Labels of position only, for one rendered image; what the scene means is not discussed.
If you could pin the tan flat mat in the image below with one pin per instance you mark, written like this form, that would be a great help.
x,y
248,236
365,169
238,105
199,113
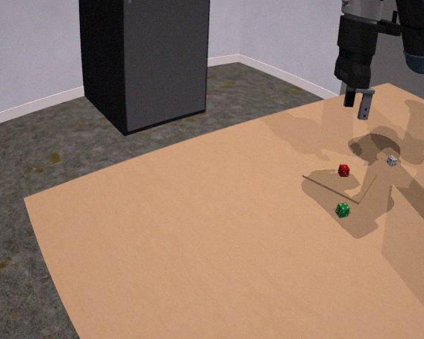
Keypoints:
x,y
325,173

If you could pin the white die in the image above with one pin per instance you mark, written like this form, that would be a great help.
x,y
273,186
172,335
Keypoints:
x,y
392,160

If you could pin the green die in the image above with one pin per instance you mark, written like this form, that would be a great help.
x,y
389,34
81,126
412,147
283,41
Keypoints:
x,y
342,210

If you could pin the red die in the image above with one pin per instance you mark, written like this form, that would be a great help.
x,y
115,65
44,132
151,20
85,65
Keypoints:
x,y
343,170

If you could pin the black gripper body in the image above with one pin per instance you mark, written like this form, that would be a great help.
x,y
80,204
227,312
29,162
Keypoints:
x,y
357,38

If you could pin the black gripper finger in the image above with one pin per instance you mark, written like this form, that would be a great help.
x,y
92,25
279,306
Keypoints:
x,y
349,97
365,102

